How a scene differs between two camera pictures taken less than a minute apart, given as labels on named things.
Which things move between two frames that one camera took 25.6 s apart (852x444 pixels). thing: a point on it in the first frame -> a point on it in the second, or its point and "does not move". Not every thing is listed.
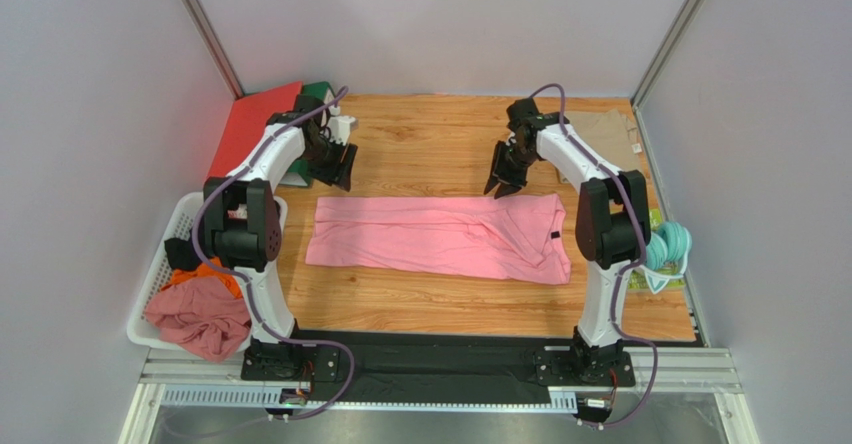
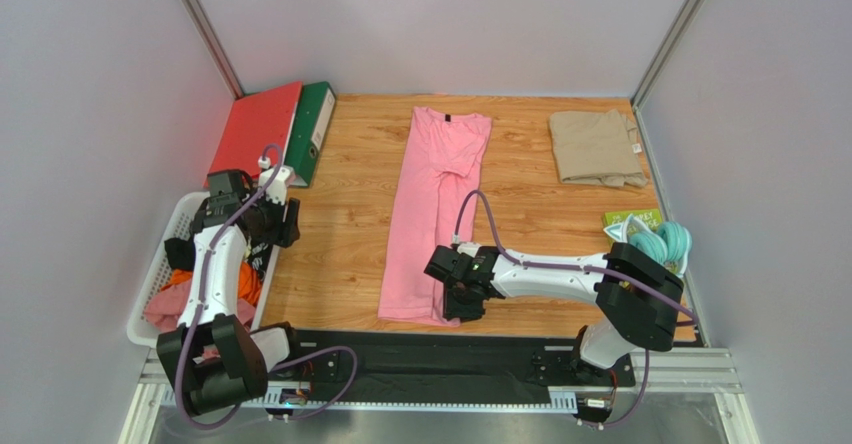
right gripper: [511, 159] -> [455, 290]
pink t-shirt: [519, 238] -> [442, 164]
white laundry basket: [180, 225] does not move
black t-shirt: [181, 253] does not move
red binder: [247, 117] does not move
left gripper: [339, 173] -> [283, 235]
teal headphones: [666, 254] does not move
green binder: [298, 173] does not move
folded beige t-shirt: [612, 134] does not move
